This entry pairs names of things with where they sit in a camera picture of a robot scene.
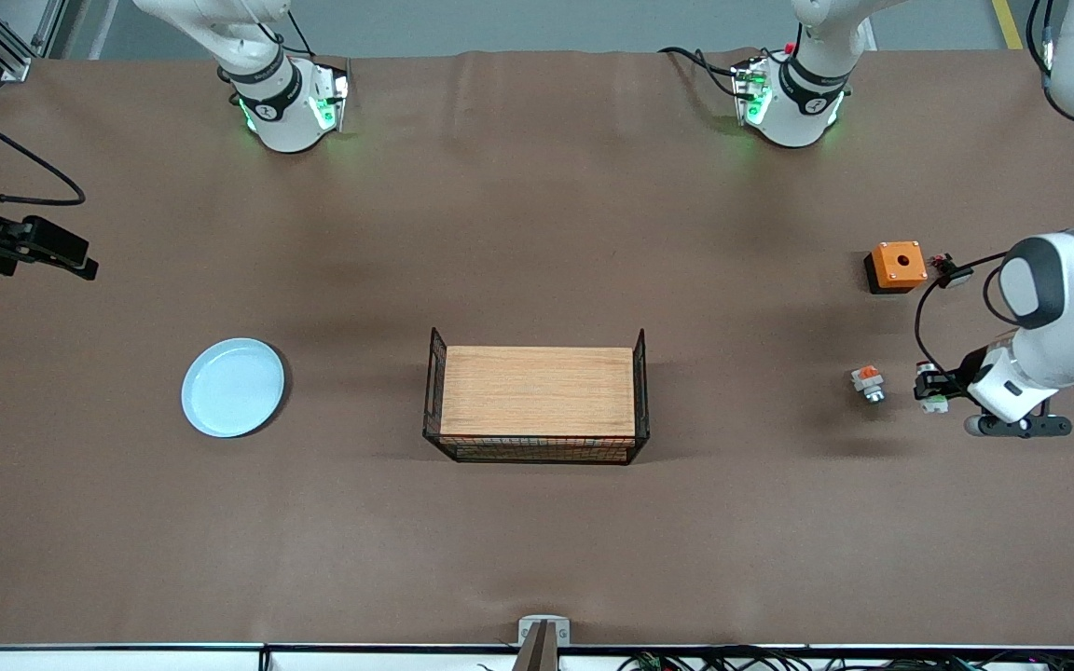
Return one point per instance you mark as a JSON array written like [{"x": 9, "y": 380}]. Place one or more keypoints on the grey connector box green light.
[
  {"x": 750, "y": 93},
  {"x": 327, "y": 98}
]

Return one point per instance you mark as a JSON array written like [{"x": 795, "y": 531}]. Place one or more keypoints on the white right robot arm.
[{"x": 285, "y": 121}]

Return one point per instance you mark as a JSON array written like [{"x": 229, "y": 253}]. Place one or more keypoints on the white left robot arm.
[{"x": 1068, "y": 308}]

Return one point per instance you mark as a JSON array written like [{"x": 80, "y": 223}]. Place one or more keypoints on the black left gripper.
[{"x": 954, "y": 382}]

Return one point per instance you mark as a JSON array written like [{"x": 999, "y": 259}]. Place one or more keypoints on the wooden board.
[{"x": 537, "y": 391}]

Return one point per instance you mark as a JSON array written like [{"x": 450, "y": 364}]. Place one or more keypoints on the light blue round plate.
[{"x": 233, "y": 388}]

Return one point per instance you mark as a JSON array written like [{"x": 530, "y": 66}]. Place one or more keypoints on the button with orange contact block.
[{"x": 868, "y": 382}]

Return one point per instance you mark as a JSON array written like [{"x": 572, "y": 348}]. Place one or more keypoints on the black clear-capped push button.
[{"x": 956, "y": 276}]

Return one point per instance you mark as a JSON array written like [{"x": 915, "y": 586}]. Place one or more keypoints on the dark camera mount post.
[{"x": 537, "y": 654}]

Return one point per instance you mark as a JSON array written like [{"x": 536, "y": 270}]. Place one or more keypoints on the grey aluminium frame profile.
[
  {"x": 48, "y": 28},
  {"x": 7, "y": 61}
]

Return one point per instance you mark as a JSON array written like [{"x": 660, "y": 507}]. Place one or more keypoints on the brown table cover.
[{"x": 537, "y": 540}]

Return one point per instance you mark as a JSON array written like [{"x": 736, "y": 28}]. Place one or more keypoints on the orange button box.
[{"x": 899, "y": 264}]

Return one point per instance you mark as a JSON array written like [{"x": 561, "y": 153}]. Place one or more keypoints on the grey metal bracket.
[{"x": 526, "y": 634}]

